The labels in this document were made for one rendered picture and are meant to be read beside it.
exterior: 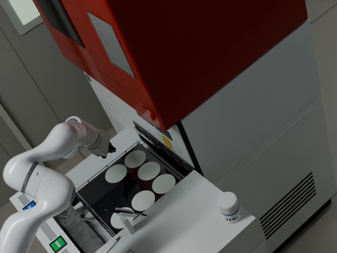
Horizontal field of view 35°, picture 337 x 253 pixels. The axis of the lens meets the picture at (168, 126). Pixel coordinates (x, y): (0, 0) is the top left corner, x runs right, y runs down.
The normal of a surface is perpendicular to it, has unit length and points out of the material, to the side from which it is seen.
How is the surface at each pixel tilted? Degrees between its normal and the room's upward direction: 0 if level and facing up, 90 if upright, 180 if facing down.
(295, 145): 90
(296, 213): 90
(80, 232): 0
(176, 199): 0
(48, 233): 0
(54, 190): 43
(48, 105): 90
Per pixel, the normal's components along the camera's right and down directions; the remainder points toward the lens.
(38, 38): 0.55, 0.45
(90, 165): -0.30, -0.68
